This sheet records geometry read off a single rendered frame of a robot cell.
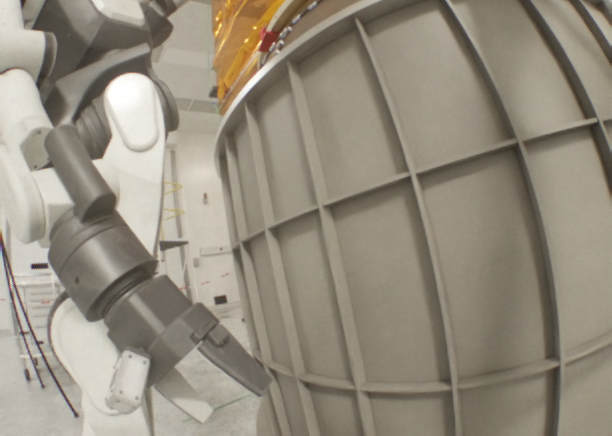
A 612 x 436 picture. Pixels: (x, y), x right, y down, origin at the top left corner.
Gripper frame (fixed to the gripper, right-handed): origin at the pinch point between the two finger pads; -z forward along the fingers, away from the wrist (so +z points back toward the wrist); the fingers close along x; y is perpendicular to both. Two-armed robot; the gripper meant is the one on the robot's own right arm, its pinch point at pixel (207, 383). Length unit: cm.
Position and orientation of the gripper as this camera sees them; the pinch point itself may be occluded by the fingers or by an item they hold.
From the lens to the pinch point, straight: 28.6
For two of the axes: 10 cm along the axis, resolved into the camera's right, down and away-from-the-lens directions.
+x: 6.4, -6.7, -3.8
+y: 3.0, -2.3, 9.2
